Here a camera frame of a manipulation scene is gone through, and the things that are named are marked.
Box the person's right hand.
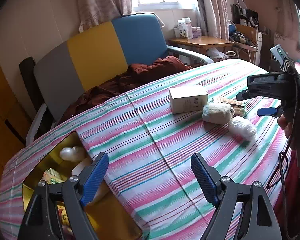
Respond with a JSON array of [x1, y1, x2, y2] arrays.
[[277, 114, 292, 138]]

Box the beige sock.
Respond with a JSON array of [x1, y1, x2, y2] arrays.
[[202, 103, 235, 125]]

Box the clear plastic bag bundle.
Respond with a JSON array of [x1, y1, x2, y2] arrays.
[[228, 116, 257, 141]]

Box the white foam sponge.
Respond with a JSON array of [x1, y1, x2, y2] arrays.
[[71, 158, 92, 176]]

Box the wooden side table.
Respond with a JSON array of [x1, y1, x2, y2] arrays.
[[168, 36, 234, 54]]

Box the snack packet with green edge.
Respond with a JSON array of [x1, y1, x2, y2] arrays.
[[213, 98, 247, 118]]

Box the pink patterned curtain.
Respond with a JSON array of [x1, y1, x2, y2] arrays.
[[75, 0, 231, 41]]

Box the striped bed sheet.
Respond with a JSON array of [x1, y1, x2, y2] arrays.
[[0, 60, 286, 239]]

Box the white boxes on table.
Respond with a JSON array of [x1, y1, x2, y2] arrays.
[[174, 17, 202, 39]]

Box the tricolour bed headboard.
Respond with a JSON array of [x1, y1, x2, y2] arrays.
[[19, 13, 167, 120]]

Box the beige cardboard box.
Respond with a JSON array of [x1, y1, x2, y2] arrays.
[[169, 85, 209, 114]]

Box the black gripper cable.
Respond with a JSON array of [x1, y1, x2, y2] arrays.
[[266, 62, 300, 240]]

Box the dark red blanket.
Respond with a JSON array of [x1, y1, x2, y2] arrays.
[[59, 55, 192, 124]]

